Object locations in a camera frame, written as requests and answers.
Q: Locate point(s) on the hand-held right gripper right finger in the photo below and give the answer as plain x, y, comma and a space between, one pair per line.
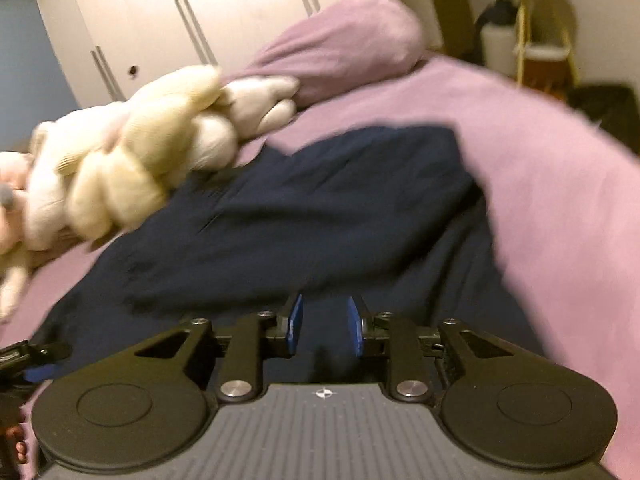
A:
354, 327

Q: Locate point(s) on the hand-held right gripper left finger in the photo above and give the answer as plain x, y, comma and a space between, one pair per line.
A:
296, 325

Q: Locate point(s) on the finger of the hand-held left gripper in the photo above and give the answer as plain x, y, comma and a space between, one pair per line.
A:
30, 351

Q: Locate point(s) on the navy blue garment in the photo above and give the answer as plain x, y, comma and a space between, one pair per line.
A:
320, 220

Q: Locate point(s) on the pink plush toy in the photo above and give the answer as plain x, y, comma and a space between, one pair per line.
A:
10, 195

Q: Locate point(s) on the cream plush toy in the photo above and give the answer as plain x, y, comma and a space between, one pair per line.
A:
145, 160

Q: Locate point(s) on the white plush toy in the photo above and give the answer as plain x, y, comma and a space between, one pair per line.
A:
255, 105

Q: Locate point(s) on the purple bed blanket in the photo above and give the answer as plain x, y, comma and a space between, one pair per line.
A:
545, 200

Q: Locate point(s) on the purple pillow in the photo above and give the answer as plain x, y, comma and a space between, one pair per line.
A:
350, 45

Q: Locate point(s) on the white bin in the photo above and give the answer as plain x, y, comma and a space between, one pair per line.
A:
500, 47

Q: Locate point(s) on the white wardrobe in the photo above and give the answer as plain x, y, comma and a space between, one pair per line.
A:
200, 15

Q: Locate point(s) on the yellow shelf rack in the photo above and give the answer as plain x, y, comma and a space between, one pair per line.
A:
542, 35

